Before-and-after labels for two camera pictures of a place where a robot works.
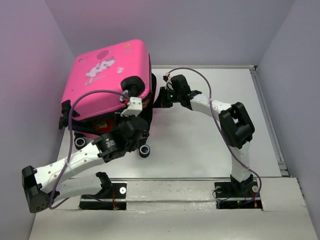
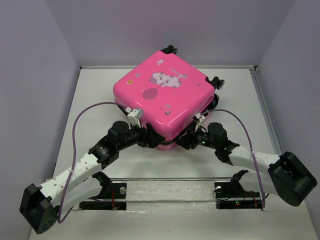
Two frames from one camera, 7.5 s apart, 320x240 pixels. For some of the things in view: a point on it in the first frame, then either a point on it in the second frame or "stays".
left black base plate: [113, 198] stays
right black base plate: [237, 195] stays
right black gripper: [161, 102] -> [189, 137]
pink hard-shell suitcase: [123, 68] -> [167, 90]
